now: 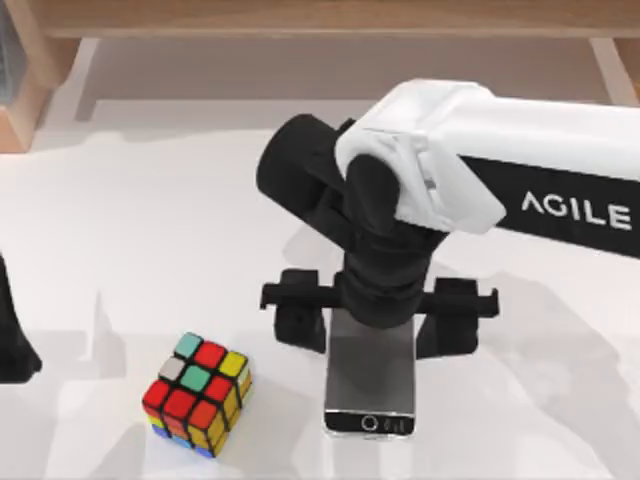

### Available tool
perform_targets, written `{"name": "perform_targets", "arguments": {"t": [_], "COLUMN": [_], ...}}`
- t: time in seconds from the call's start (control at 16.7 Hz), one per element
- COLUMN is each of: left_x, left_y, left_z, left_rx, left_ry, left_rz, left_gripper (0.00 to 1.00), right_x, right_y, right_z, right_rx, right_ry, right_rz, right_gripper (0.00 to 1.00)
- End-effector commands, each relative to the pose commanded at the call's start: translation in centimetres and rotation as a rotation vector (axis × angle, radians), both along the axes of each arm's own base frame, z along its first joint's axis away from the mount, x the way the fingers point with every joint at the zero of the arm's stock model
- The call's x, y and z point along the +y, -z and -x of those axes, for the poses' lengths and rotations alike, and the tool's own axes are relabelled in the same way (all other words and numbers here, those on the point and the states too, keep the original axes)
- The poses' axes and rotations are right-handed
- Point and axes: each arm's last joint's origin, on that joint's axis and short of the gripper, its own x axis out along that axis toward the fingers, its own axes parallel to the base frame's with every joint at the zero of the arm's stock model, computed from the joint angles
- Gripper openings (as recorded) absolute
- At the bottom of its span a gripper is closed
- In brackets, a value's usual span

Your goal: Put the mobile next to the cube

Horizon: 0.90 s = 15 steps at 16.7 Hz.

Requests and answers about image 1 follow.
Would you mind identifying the black smartphone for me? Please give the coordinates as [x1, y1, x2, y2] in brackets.
[323, 307, 419, 441]

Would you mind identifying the multicoloured puzzle cube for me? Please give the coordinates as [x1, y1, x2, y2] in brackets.
[141, 330, 253, 459]

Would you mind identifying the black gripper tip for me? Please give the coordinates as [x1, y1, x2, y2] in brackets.
[0, 253, 44, 387]

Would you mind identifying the pale wooden shelf unit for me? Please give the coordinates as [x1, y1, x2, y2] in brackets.
[0, 0, 640, 154]

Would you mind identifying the grey pierced panel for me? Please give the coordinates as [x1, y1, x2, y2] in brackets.
[0, 0, 27, 105]

